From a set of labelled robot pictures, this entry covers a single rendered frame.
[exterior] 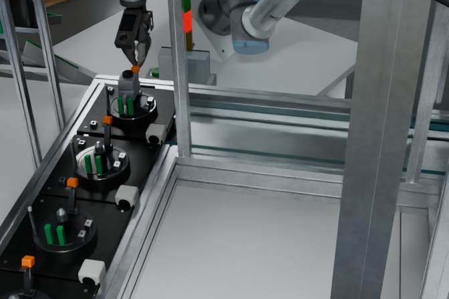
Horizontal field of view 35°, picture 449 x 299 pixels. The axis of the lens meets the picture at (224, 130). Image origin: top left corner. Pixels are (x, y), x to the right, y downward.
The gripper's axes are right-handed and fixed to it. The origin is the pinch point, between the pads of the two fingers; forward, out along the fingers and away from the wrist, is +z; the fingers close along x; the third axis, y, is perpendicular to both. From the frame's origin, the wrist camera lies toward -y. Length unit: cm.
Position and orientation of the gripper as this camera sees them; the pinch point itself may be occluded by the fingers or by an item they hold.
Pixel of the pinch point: (136, 65)
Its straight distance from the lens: 204.4
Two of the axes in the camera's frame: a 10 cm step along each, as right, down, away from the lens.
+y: 2.0, -5.9, 7.9
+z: 0.1, 8.0, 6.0
